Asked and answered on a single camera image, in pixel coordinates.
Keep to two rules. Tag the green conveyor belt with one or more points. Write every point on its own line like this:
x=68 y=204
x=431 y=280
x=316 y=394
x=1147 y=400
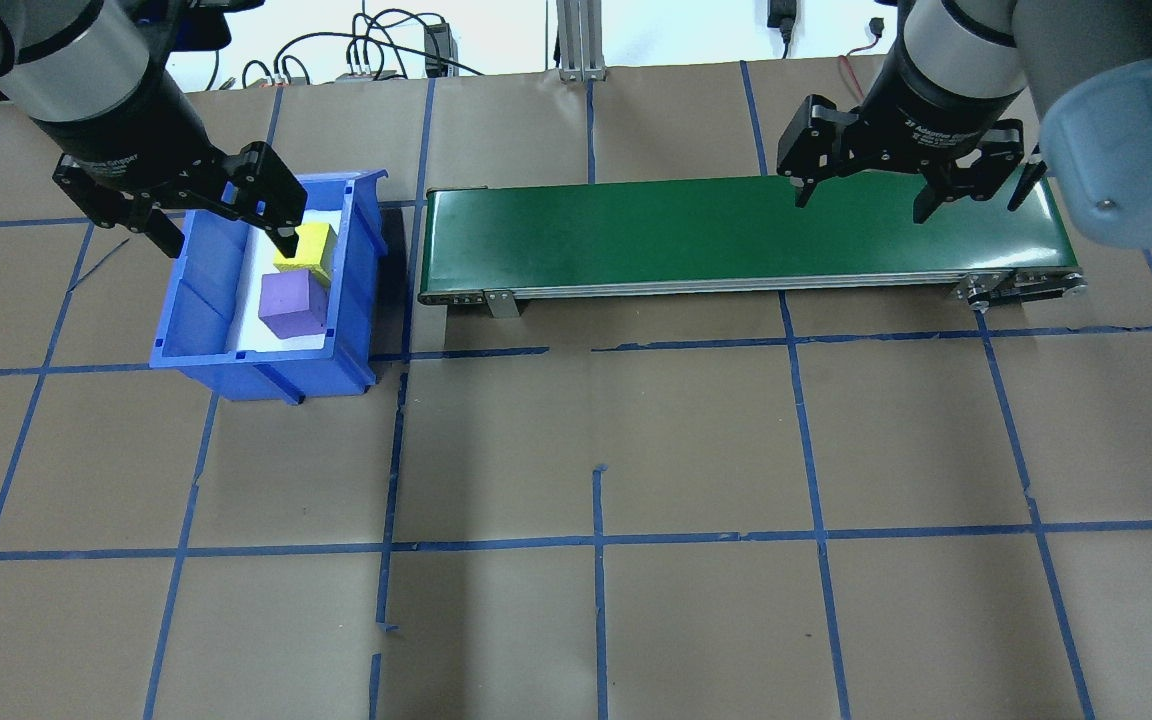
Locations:
x=736 y=230

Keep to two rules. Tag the yellow foam block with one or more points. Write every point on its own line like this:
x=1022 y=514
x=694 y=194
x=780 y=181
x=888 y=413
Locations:
x=308 y=258

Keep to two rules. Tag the white foam pad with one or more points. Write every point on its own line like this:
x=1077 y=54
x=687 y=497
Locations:
x=248 y=300

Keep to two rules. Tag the purple foam block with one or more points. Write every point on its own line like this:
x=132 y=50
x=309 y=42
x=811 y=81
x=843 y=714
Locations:
x=291 y=308

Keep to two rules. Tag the black plug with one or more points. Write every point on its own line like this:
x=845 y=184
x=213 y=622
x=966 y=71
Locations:
x=782 y=15

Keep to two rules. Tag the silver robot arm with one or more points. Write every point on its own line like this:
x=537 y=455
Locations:
x=66 y=50
x=966 y=50

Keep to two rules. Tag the blue plastic bin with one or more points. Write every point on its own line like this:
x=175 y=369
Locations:
x=196 y=320

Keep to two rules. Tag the aluminium profile post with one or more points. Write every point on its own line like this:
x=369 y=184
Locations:
x=581 y=40

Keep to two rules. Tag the black power adapter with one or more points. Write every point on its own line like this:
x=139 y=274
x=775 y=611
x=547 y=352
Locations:
x=437 y=48

